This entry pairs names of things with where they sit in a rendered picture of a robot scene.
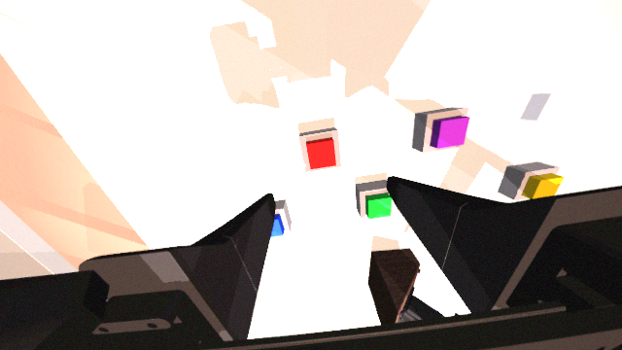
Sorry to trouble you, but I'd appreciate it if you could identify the green button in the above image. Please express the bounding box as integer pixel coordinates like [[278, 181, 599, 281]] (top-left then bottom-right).
[[355, 180, 393, 219]]

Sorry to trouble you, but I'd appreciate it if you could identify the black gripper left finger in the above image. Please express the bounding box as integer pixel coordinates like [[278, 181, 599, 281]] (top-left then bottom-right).
[[78, 193, 276, 341]]

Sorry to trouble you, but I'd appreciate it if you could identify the red button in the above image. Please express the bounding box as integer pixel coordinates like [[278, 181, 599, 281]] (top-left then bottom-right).
[[299, 127, 341, 172]]

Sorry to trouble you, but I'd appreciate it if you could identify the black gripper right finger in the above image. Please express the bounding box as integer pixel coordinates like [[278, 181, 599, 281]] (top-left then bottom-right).
[[387, 176, 622, 313]]

